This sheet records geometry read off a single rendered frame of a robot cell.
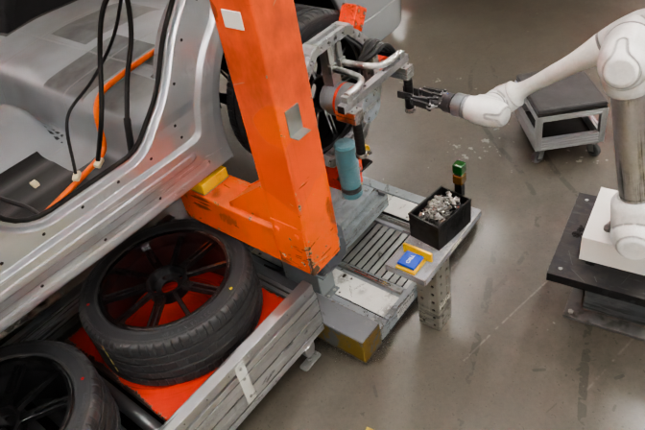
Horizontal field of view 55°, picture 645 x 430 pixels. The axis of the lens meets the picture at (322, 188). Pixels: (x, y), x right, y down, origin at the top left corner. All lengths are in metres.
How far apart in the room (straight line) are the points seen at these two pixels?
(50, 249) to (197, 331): 0.54
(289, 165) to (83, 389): 0.97
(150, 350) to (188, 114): 0.83
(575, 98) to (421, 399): 1.72
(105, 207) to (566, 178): 2.26
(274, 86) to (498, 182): 1.84
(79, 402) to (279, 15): 1.33
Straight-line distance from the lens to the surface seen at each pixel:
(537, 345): 2.63
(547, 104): 3.31
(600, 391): 2.55
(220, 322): 2.21
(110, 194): 2.16
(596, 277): 2.48
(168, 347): 2.20
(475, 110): 2.30
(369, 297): 2.68
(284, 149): 1.83
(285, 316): 2.29
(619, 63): 1.88
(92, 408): 2.15
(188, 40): 2.22
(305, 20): 2.36
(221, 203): 2.34
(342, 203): 2.90
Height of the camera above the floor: 2.09
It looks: 38 degrees down
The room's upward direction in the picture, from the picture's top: 11 degrees counter-clockwise
